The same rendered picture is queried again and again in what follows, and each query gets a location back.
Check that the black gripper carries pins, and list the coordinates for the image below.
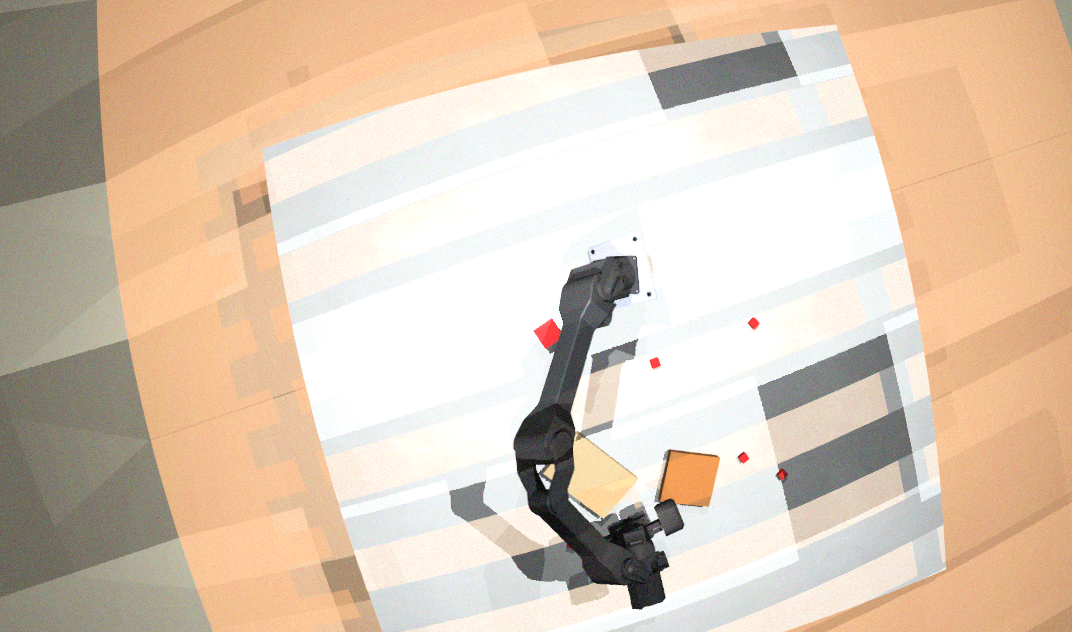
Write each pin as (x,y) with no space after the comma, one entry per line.
(668,515)

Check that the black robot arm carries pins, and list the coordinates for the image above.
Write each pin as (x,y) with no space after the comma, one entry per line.
(546,437)

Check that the orange square block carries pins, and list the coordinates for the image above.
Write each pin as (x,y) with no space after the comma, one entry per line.
(689,477)

